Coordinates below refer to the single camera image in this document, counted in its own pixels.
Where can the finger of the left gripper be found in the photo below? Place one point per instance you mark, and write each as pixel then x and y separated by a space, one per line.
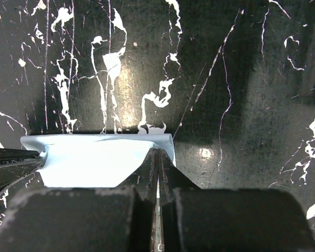
pixel 16 164

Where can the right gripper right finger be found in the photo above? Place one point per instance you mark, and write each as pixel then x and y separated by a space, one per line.
pixel 195 219

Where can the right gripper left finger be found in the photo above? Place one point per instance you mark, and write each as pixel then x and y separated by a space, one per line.
pixel 84 219

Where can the light blue cleaning cloth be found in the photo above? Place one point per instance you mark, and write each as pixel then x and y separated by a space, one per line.
pixel 93 160

